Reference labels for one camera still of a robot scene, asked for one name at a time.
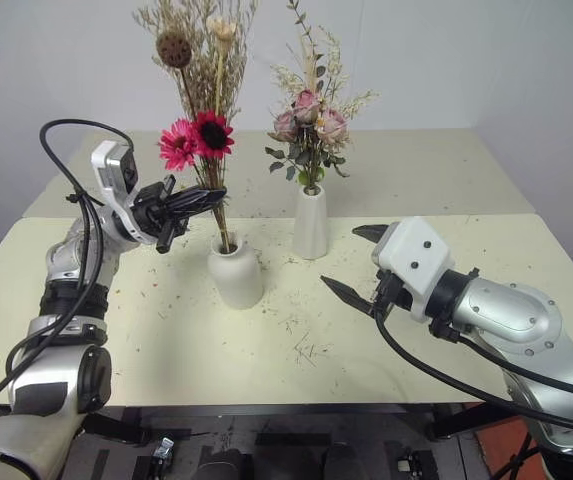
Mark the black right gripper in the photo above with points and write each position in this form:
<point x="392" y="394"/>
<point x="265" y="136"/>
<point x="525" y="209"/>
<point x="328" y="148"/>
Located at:
<point x="391" y="292"/>

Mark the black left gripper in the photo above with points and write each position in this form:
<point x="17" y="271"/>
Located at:
<point x="148" y="212"/>

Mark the dried bouquet with red gerberas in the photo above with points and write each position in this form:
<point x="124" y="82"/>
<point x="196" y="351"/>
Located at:
<point x="211" y="132"/>

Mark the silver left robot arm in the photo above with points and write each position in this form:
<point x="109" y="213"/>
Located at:
<point x="61" y="257"/>

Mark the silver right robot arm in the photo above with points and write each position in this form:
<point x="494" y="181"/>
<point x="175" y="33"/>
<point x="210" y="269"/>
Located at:
<point x="516" y="312"/>

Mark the tall tapered white vase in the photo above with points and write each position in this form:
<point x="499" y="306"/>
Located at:
<point x="310" y="225"/>

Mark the round white ceramic vase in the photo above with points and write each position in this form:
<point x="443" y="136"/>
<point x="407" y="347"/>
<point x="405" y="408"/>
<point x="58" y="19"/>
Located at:
<point x="235" y="275"/>

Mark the pink rose bouquet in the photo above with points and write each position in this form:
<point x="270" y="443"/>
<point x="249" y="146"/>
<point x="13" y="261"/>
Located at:
<point x="311" y="120"/>

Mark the dark rounded shape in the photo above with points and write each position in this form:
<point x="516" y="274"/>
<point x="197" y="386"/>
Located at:
<point x="226" y="465"/>

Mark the small silver metal clamp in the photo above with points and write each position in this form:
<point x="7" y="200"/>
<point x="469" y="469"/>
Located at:
<point x="164" y="449"/>

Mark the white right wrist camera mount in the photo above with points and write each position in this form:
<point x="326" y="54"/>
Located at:
<point x="416" y="260"/>

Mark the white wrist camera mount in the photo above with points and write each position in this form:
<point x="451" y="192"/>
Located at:
<point x="111" y="172"/>
<point x="416" y="260"/>

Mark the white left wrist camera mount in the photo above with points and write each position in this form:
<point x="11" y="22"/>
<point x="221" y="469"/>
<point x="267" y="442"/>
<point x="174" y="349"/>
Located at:
<point x="111" y="172"/>

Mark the black table frame bar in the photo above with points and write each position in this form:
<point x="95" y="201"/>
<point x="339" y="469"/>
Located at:
<point x="266" y="409"/>

